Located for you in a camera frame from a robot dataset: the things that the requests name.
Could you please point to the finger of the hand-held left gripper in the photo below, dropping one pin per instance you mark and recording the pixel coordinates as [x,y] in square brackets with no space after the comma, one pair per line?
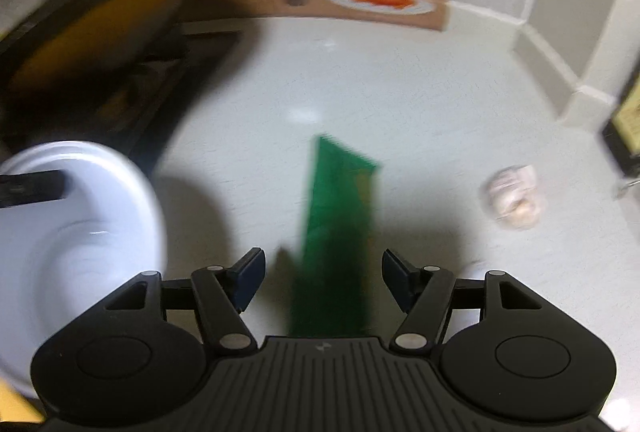
[30,188]

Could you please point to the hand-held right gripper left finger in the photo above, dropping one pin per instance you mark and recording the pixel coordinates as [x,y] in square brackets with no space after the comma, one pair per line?
[250,277]

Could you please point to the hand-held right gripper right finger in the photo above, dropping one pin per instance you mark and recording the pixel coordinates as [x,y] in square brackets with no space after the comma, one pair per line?
[395,277]

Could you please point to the green snack packet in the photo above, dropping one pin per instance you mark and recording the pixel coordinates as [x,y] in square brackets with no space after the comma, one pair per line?
[335,237]

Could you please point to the crumpled clear plastic wrapper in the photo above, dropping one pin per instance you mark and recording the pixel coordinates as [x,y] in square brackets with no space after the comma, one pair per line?
[511,199]

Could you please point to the yellow flat object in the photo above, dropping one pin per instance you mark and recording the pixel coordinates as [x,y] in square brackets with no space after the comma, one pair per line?
[17,404]

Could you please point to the yellow and black box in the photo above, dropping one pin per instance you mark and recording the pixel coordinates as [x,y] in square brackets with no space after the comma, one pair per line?
[625,122]

